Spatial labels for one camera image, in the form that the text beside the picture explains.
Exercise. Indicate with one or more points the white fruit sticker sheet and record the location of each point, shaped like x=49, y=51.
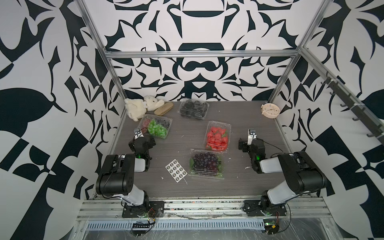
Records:
x=175, y=169

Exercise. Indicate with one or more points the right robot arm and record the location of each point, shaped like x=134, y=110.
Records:
x=302, y=175

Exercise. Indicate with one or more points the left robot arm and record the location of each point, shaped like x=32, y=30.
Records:
x=116, y=178

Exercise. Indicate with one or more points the empty stacked clamshell boxes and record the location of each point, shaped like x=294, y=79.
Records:
x=193, y=109

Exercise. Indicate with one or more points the strawberry clamshell box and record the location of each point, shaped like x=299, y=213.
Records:
x=217, y=136

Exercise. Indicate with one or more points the green grape clamshell box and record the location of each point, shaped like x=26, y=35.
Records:
x=156, y=126

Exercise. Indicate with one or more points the purple grape clamshell box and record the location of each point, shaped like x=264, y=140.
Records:
x=206, y=164

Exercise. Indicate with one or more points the white plush toy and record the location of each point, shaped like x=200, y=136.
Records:
x=137, y=108

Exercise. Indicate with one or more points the beige alarm clock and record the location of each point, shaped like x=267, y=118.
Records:
x=270, y=111

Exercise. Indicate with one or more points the left black controller board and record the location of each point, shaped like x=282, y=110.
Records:
x=139, y=229

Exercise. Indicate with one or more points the black controller board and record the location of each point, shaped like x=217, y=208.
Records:
x=139, y=229
x=272, y=227

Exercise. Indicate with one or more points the right black controller board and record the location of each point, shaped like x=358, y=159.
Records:
x=272, y=227

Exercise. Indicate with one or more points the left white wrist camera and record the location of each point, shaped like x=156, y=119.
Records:
x=138, y=133

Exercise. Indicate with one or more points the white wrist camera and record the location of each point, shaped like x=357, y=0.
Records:
x=138, y=133
x=251, y=136

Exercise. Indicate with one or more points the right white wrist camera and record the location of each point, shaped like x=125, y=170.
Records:
x=251, y=136

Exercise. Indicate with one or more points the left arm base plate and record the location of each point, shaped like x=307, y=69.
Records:
x=148, y=209

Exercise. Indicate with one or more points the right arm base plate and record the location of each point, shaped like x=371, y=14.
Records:
x=263, y=208

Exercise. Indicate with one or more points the black wall hook rail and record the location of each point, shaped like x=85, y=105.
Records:
x=351, y=102

